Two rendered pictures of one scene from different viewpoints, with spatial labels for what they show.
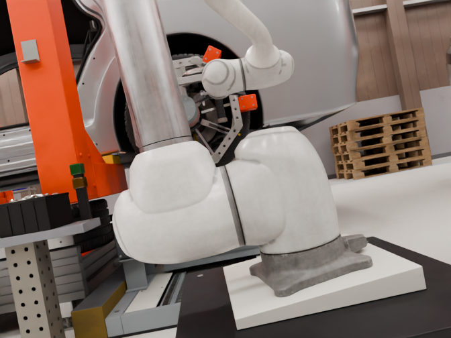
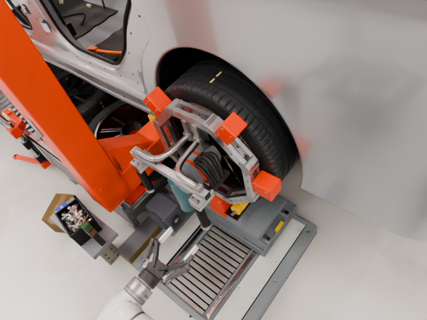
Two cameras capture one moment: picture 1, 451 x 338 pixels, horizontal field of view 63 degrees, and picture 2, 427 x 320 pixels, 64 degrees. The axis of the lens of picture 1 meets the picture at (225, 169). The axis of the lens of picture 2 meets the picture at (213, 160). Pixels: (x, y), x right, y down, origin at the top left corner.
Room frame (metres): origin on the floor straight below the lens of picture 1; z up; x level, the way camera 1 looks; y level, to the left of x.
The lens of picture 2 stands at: (1.26, -0.66, 1.98)
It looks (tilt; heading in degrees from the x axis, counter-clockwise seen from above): 50 degrees down; 52
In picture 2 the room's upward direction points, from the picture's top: 16 degrees counter-clockwise
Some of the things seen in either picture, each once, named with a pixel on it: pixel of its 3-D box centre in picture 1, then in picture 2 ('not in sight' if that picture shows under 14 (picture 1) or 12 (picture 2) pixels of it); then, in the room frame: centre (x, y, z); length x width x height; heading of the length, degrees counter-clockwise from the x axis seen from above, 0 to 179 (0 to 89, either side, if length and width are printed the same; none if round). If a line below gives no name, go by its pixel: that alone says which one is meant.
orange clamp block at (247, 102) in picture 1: (247, 102); (266, 185); (1.87, -0.17, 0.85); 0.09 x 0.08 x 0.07; 90
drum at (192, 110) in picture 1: (184, 112); (195, 166); (1.79, 0.14, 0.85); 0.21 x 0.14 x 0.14; 0
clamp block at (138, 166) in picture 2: not in sight; (142, 160); (1.65, 0.31, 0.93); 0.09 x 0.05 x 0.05; 0
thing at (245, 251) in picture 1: (213, 247); (246, 210); (2.03, 0.14, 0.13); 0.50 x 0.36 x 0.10; 90
